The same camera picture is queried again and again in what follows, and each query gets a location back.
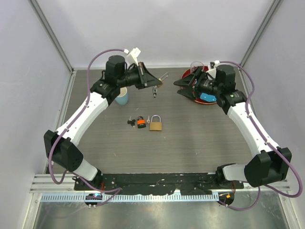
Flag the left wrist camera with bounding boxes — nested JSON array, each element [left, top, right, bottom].
[[124, 47, 141, 66]]

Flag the large brass padlock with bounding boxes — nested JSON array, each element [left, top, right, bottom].
[[149, 114, 162, 131]]

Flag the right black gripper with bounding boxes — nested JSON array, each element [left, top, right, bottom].
[[174, 66, 223, 101]]

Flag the light blue mug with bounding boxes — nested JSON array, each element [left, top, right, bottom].
[[115, 87, 128, 105]]

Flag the blue dotted plate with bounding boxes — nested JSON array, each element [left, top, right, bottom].
[[200, 93, 216, 103]]

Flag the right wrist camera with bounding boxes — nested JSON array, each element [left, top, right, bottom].
[[206, 60, 220, 78]]

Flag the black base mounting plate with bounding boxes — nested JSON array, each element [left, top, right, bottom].
[[89, 173, 244, 196]]

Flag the orange black padlock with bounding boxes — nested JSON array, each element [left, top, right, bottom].
[[137, 116, 146, 129]]

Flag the white slotted cable duct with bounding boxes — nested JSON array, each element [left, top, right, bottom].
[[41, 191, 219, 203]]

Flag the clear plastic cup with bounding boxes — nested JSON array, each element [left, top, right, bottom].
[[190, 61, 204, 73]]

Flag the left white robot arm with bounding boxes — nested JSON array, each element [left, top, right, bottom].
[[44, 55, 162, 190]]

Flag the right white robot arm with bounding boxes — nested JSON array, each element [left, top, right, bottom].
[[173, 64, 292, 188]]

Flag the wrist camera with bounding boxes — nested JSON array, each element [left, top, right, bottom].
[[124, 47, 141, 66], [206, 60, 220, 78]]

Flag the small black keys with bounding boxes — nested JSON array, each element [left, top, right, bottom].
[[127, 116, 136, 127]]

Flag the red round tray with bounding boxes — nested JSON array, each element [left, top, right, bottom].
[[181, 69, 216, 105]]

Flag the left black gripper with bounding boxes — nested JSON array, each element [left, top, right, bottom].
[[118, 62, 162, 90]]

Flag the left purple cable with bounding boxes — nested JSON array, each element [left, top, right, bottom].
[[48, 48, 129, 208]]

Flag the small brass padlock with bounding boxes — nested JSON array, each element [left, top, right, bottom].
[[157, 73, 169, 87]]

